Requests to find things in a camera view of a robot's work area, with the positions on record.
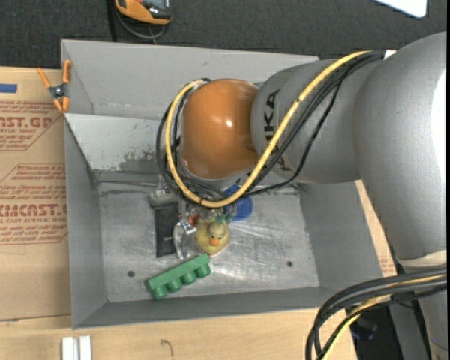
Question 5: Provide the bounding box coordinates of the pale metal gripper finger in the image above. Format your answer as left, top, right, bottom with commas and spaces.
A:
183, 222, 199, 260
172, 220, 187, 259

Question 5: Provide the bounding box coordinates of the yellow rubber duck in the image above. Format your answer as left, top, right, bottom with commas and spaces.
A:
193, 218, 232, 257

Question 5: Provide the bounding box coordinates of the green toy building block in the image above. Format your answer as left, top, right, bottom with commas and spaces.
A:
143, 253, 213, 302

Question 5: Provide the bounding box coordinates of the blue round object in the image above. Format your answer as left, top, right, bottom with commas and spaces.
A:
224, 184, 254, 223

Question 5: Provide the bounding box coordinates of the grey metal bin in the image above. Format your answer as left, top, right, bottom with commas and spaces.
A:
59, 38, 386, 330

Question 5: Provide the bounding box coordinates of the brown cardboard board red print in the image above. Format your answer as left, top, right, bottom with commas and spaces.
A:
0, 64, 398, 324

